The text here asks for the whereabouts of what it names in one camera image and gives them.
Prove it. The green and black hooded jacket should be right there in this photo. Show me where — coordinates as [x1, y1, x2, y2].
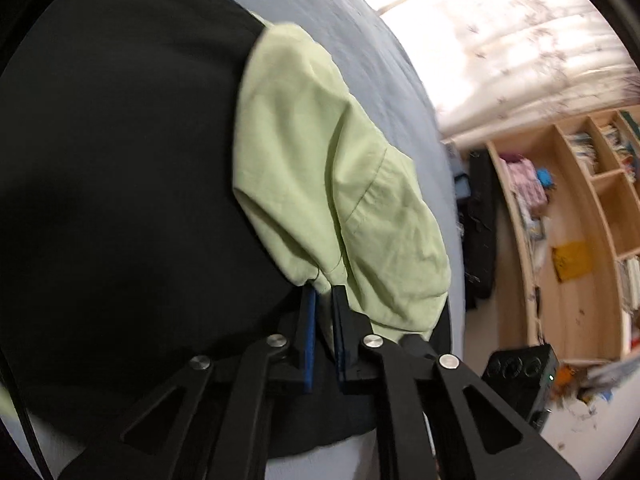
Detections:
[1, 0, 451, 448]

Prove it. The black white patterned clothes pile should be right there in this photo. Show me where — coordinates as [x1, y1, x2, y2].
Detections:
[454, 148, 498, 311]

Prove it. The black electronic device box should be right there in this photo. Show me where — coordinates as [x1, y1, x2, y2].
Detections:
[482, 344, 559, 432]

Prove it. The yellow paper bag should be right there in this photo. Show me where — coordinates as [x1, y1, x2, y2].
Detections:
[551, 240, 593, 283]

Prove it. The stack of pink boxes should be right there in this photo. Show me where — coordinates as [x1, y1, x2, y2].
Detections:
[500, 153, 548, 218]

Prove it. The blue round object on shelf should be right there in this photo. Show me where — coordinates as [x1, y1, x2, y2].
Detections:
[536, 167, 555, 191]

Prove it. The wooden bookshelf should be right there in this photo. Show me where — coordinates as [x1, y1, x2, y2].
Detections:
[486, 108, 639, 366]

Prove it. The floral white curtain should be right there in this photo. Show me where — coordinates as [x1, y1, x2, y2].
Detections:
[372, 0, 639, 143]

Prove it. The grey-blue fleece bed blanket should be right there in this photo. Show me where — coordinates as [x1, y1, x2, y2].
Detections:
[29, 0, 467, 480]

